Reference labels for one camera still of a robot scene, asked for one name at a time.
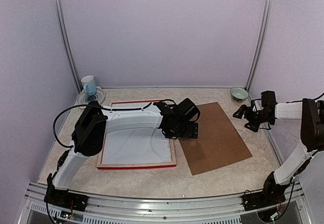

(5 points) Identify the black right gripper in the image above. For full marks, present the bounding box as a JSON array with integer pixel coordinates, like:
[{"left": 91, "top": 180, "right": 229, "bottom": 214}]
[{"left": 233, "top": 104, "right": 275, "bottom": 132}]

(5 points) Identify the brown backing board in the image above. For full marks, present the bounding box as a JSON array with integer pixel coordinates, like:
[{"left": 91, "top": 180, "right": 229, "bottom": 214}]
[{"left": 180, "top": 102, "right": 252, "bottom": 175}]

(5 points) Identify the red wooden picture frame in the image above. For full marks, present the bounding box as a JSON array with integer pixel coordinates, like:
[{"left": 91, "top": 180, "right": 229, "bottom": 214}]
[{"left": 96, "top": 99, "right": 177, "bottom": 170}]

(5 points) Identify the cat and books photo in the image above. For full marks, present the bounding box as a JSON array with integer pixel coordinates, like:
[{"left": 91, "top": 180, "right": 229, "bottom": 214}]
[{"left": 101, "top": 102, "right": 173, "bottom": 164}]

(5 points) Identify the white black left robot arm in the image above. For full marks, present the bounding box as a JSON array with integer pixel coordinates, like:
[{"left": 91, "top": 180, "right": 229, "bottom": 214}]
[{"left": 47, "top": 98, "right": 200, "bottom": 206}]

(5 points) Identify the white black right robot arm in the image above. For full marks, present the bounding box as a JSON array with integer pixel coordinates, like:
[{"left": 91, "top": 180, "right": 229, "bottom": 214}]
[{"left": 233, "top": 91, "right": 323, "bottom": 206}]

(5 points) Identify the pale green ceramic bowl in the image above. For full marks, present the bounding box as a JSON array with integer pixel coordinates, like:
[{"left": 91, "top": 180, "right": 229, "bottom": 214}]
[{"left": 229, "top": 87, "right": 249, "bottom": 102}]

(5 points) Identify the light blue mug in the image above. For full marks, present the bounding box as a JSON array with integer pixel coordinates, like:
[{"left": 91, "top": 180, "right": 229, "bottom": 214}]
[{"left": 81, "top": 75, "right": 96, "bottom": 96}]

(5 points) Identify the white blue swirl plate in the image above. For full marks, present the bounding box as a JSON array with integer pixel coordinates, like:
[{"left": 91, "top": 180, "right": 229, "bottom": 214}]
[{"left": 76, "top": 86, "right": 106, "bottom": 104}]

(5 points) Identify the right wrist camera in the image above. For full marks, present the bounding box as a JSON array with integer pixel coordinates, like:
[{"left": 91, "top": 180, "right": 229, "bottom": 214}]
[{"left": 251, "top": 99, "right": 261, "bottom": 112}]

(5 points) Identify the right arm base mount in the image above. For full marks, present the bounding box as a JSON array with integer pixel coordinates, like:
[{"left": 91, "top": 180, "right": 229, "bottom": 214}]
[{"left": 242, "top": 171, "right": 290, "bottom": 211}]

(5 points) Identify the front aluminium rail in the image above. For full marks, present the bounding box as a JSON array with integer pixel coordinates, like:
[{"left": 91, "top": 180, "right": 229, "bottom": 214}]
[{"left": 17, "top": 181, "right": 314, "bottom": 224}]

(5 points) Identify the right aluminium corner post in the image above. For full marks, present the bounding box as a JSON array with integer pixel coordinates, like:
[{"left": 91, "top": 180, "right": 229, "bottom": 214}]
[{"left": 245, "top": 0, "right": 273, "bottom": 93}]

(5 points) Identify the aluminium corner post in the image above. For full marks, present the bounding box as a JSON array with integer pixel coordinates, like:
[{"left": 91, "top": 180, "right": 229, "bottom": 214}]
[
  {"left": 245, "top": 0, "right": 273, "bottom": 93},
  {"left": 54, "top": 0, "right": 82, "bottom": 94}
]

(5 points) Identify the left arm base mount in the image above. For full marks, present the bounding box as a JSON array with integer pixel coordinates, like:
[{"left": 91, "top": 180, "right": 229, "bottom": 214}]
[{"left": 44, "top": 180, "right": 89, "bottom": 212}]

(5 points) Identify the left aluminium corner post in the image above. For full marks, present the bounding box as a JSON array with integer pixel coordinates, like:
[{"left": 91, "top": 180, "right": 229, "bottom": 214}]
[{"left": 54, "top": 0, "right": 82, "bottom": 94}]

